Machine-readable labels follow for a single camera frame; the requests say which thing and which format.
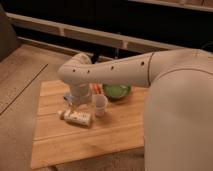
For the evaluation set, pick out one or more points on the blue sponge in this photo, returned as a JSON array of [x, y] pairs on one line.
[[67, 97]]

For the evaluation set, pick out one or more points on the white lying bottle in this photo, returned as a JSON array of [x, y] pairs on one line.
[[81, 118]]

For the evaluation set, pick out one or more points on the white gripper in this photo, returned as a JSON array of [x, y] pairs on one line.
[[80, 95]]

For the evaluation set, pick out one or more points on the orange carrot toy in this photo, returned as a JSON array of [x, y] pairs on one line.
[[96, 88]]

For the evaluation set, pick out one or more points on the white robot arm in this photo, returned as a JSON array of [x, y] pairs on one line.
[[178, 110]]

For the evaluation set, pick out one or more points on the green ceramic bowl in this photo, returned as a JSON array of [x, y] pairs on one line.
[[116, 92]]

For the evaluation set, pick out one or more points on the wooden table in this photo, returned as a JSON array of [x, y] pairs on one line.
[[56, 142]]

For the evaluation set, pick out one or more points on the translucent plastic cup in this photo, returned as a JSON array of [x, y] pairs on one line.
[[100, 102]]

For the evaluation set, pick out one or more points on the white shelf rail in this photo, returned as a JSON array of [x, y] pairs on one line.
[[89, 35]]

